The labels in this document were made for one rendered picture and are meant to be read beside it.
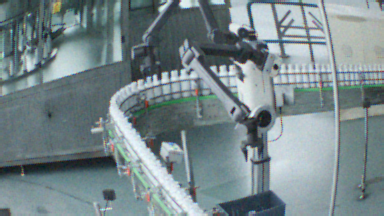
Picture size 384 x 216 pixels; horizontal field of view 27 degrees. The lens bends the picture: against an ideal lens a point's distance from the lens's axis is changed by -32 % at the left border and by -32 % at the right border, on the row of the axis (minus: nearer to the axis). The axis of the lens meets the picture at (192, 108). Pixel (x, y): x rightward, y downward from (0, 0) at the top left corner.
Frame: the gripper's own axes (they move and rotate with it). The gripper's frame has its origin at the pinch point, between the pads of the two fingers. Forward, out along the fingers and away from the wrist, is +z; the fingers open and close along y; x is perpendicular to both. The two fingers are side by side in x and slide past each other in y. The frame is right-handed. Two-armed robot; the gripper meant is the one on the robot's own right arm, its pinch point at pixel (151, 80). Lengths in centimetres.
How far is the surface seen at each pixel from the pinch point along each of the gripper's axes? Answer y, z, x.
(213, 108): -53, 48, -91
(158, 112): -20, 45, -92
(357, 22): -276, 32, -257
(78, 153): 26, 121, -265
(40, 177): 81, 141, -262
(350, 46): -259, 62, -262
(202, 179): -71, 141, -215
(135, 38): -75, 76, -455
